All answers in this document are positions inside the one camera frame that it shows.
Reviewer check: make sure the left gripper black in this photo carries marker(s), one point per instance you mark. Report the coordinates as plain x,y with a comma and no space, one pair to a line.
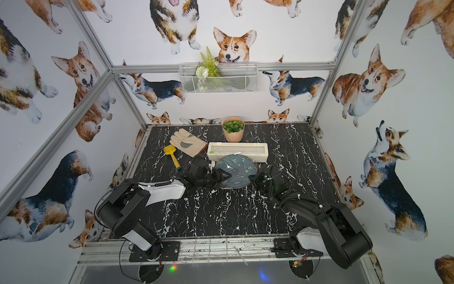
206,174

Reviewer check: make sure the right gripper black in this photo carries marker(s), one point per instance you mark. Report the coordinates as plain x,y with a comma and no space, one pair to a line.
257,178

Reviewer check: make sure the cream plastic wrap dispenser box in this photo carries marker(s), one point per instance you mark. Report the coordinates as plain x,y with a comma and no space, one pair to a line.
257,152

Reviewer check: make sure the blue-grey ceramic plate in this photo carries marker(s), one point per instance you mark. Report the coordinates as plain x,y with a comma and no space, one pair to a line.
236,171

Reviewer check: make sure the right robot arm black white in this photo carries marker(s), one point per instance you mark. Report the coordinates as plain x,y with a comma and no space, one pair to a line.
344,238

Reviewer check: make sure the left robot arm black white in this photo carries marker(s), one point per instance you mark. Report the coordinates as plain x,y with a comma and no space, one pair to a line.
121,211

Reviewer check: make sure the beige work glove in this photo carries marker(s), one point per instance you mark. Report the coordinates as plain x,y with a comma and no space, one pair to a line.
188,143

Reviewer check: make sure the yellow toy shovel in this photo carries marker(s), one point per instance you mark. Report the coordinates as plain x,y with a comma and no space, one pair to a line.
170,151

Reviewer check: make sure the pink pot with green plant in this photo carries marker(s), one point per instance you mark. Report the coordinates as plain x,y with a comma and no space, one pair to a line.
233,129

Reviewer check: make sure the green fern with white flower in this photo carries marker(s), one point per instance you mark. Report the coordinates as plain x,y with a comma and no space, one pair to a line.
207,67

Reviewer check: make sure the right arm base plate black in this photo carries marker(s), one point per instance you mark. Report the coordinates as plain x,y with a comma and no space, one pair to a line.
290,247

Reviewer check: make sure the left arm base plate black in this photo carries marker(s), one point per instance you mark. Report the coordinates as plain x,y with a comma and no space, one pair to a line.
167,251

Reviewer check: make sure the white wire wall basket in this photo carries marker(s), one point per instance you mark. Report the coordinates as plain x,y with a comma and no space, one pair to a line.
227,78

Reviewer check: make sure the aluminium front rail frame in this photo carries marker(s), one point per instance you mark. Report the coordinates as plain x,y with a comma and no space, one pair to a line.
225,249

